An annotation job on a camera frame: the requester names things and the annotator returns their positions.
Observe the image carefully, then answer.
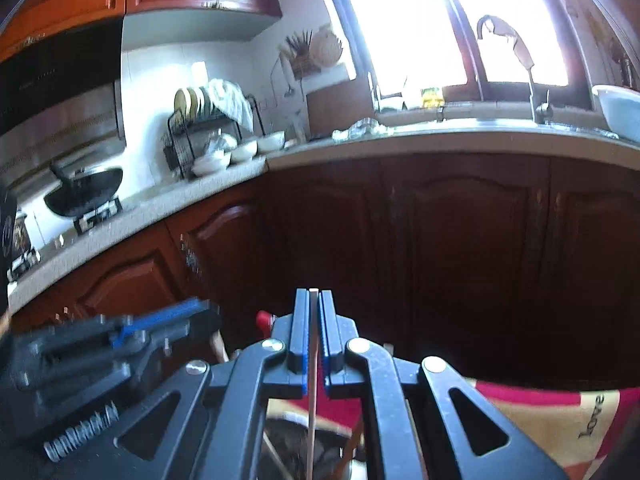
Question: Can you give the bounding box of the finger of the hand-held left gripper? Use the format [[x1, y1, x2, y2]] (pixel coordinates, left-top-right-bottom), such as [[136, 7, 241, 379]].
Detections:
[[15, 344, 167, 402], [15, 297, 222, 362]]

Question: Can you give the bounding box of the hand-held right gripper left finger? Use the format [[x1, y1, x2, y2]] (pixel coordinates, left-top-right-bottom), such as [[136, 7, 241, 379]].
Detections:
[[114, 287, 312, 480]]

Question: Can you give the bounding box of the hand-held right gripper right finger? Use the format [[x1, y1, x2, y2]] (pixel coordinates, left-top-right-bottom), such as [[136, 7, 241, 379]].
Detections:
[[319, 290, 571, 480]]

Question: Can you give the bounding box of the metal utensil holder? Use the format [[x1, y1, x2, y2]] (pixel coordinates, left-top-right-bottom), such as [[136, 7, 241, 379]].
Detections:
[[264, 410, 362, 480]]

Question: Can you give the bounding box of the gas stove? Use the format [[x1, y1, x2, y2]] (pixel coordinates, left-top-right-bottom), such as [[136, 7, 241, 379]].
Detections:
[[7, 199, 125, 282]]

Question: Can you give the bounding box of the black wok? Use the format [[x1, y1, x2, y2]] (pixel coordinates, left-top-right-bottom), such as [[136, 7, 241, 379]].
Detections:
[[44, 162, 125, 217]]

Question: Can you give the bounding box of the dark wooden base cabinet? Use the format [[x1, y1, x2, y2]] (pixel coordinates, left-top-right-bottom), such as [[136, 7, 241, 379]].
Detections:
[[10, 152, 640, 392]]

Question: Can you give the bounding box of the clear glass dish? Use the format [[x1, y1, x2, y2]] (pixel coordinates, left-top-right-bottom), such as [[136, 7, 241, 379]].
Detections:
[[332, 117, 392, 142]]

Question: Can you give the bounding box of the printed fleece blanket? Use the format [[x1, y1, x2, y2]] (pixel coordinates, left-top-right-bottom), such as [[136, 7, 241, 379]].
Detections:
[[265, 377, 633, 480]]

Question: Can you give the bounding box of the white dish cloth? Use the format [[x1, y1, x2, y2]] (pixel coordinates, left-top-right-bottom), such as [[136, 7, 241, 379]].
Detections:
[[206, 78, 256, 129]]

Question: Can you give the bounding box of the kitchen countertop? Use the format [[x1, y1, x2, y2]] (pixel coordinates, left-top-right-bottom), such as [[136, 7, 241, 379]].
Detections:
[[7, 112, 640, 313]]

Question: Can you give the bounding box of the dark wooden cutting board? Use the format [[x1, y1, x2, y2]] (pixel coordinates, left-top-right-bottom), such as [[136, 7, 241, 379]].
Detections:
[[305, 77, 374, 137]]

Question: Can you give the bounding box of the black steel range hood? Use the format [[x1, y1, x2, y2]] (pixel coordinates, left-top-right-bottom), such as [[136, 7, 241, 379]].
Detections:
[[0, 20, 127, 181]]

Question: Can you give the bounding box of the round woven trivet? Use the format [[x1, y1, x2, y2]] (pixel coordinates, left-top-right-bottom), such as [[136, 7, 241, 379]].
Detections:
[[309, 24, 345, 69]]

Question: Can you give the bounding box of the steel faucet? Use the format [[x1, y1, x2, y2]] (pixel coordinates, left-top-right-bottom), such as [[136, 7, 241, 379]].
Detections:
[[476, 14, 555, 126]]

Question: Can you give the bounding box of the light blue basin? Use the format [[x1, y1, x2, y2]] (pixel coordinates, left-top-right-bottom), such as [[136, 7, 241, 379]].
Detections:
[[592, 84, 640, 142]]

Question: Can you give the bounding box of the red plastic handle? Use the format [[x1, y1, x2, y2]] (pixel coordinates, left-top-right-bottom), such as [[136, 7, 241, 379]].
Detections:
[[255, 310, 277, 342]]

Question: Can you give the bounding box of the wooden utensil handle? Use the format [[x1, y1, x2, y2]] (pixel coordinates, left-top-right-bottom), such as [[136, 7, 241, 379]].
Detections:
[[211, 331, 230, 365]]

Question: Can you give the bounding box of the black wire dish rack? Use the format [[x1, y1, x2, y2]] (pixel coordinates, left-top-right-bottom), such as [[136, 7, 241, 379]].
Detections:
[[162, 95, 267, 181]]

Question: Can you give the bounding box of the wall basket with chopsticks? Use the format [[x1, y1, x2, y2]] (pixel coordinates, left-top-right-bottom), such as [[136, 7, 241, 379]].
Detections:
[[277, 30, 321, 79]]

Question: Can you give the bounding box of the wooden window frame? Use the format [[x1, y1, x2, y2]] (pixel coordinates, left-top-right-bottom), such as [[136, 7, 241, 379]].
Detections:
[[307, 0, 626, 111]]

